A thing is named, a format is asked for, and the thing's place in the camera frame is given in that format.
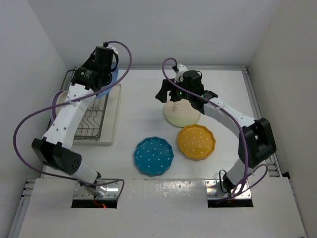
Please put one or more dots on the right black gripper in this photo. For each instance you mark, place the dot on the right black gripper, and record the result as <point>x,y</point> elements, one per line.
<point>162,95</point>

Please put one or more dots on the light blue plate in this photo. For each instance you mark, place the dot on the light blue plate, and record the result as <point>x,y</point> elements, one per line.
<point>106,92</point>

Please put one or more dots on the cream plate with plant motif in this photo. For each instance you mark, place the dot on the cream plate with plant motif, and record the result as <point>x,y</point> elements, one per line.
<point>181,113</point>

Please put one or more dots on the plain cream plate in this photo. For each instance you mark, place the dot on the plain cream plate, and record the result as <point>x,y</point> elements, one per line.
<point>61,97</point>

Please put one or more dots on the purple plate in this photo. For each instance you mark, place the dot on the purple plate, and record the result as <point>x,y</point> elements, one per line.
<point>54,102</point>

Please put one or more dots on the yellow dotted plate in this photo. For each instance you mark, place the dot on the yellow dotted plate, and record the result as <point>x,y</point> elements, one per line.
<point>196,142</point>

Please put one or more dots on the teal dotted plate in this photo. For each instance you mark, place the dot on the teal dotted plate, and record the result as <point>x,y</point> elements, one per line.
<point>153,156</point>

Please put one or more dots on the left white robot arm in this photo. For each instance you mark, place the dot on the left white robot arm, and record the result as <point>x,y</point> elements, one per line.
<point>54,149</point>

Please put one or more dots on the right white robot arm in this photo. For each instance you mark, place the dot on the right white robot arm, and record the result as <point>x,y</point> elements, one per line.
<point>256,140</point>

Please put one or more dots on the beige drip tray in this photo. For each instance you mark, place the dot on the beige drip tray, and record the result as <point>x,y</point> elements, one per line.
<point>110,120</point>

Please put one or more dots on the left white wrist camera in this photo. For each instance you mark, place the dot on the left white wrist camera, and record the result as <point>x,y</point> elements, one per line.
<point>114,49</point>

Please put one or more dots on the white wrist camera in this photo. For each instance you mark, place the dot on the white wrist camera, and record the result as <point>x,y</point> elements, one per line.
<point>179,69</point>
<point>114,49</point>

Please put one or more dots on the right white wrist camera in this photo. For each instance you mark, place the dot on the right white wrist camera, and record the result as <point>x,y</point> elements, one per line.
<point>179,69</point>

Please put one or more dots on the metal wire dish rack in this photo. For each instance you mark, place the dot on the metal wire dish rack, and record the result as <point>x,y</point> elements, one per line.
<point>90,127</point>

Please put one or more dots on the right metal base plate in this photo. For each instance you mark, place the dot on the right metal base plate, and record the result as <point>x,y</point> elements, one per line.
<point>214,192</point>

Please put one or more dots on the metal base plate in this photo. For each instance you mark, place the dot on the metal base plate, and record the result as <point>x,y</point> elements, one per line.
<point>106,192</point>
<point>214,192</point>

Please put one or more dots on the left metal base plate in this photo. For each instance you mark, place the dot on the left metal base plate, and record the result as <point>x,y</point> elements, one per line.
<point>106,192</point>

